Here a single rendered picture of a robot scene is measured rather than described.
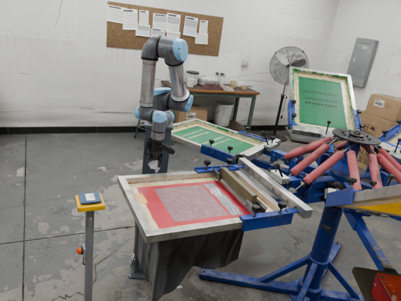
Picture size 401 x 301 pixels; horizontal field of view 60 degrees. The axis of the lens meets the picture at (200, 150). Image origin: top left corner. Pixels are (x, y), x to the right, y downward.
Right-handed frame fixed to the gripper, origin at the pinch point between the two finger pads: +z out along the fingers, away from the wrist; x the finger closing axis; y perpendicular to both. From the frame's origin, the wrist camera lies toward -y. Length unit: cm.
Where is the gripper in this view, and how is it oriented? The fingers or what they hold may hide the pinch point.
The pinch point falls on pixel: (157, 170)
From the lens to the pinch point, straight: 205.1
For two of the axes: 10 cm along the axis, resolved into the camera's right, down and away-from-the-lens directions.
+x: 4.1, 3.8, -8.3
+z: -1.5, 9.3, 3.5
